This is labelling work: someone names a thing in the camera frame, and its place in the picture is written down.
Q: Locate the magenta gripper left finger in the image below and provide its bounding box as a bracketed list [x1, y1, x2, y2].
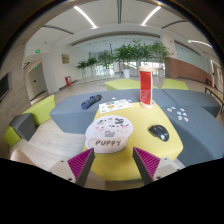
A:
[67, 148, 95, 187]

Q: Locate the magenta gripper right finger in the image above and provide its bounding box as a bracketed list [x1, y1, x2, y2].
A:
[132, 147, 160, 185]

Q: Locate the black computer mouse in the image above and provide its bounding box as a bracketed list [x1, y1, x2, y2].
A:
[148, 125, 169, 142]

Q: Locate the puppy cartoon mouse pad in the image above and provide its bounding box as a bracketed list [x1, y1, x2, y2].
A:
[85, 115, 133, 154]

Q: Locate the yellow-green ottoman seat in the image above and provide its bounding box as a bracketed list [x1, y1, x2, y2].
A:
[82, 101, 185, 182]

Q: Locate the dark folded umbrella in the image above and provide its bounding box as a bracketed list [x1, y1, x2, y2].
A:
[81, 94, 102, 110]

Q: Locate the lime green bench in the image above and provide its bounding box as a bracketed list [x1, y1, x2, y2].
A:
[4, 95, 56, 146]

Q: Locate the white sticker sheet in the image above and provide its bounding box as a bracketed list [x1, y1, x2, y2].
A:
[99, 99, 131, 113]

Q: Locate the small grey stool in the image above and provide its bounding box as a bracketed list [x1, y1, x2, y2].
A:
[10, 113, 36, 141]

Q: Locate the grey sofa right section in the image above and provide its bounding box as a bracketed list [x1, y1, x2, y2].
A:
[163, 89, 224, 166]

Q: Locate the lime green far ottoman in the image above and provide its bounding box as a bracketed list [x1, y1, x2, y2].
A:
[104, 78, 160, 92]

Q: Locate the red fire extinguisher box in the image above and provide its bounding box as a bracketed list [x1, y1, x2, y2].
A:
[65, 76, 72, 86]

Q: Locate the potted green tree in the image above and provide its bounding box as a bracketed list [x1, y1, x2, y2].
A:
[114, 40, 142, 78]

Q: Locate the wall mounted black screen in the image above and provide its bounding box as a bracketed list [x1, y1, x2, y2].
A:
[0, 73, 10, 101]

